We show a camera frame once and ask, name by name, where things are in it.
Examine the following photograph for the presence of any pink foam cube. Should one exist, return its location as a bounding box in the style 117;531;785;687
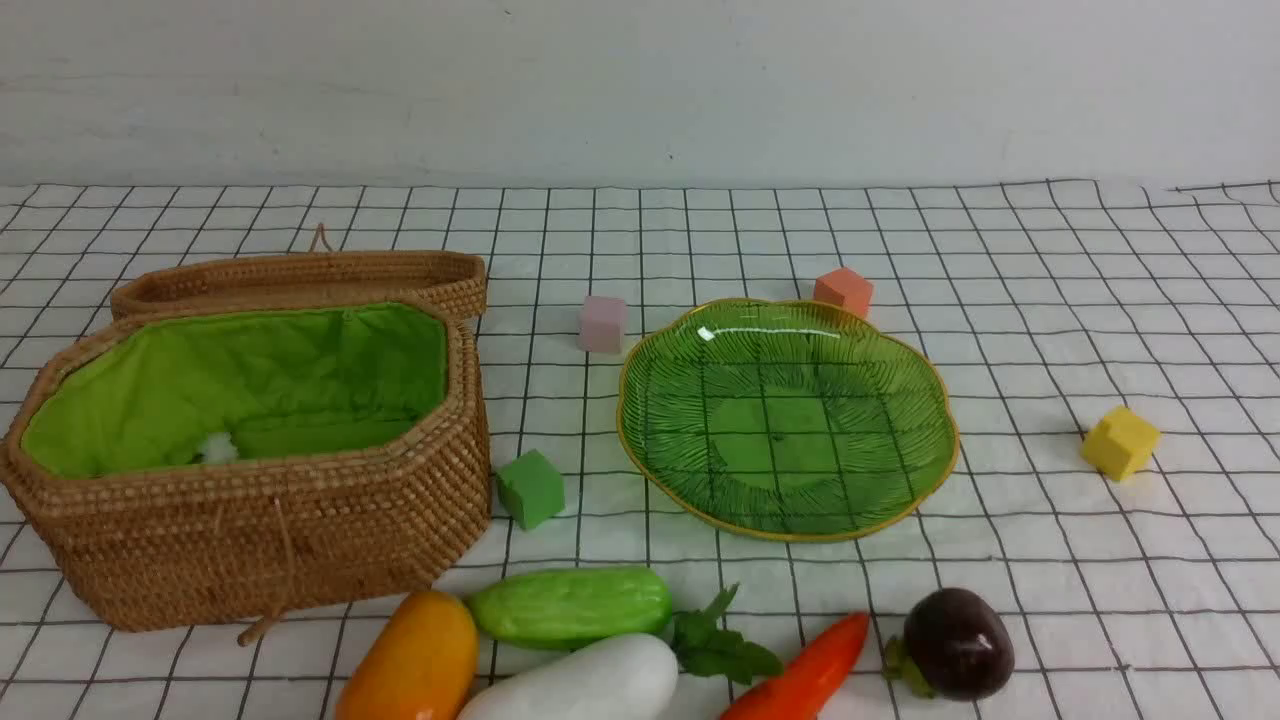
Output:
579;295;628;354

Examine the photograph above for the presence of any orange yellow toy mango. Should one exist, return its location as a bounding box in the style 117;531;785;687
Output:
334;591;477;719

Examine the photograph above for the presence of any white checkered tablecloth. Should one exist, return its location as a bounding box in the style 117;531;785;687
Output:
1;179;1279;719

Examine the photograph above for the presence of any woven rattan basket green lining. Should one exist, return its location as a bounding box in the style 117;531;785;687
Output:
0;291;492;648

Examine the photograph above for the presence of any orange foam cube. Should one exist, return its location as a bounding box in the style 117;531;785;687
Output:
812;266;876;320

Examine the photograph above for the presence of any orange toy carrot with leaves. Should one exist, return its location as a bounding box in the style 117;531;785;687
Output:
671;585;870;719

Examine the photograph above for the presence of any green toy cucumber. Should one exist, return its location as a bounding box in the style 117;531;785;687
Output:
465;566;673;651

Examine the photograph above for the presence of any green foam cube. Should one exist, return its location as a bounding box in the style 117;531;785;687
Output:
497;450;566;532

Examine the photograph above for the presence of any green glass leaf plate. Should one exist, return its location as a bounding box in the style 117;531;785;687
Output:
616;299;961;543

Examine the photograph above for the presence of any white toy radish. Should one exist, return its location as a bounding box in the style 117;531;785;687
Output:
458;633;680;719

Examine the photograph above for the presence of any yellow foam cube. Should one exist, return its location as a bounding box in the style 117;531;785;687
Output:
1080;405;1162;482

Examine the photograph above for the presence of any dark purple toy mangosteen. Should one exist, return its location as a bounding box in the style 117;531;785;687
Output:
882;587;1015;702

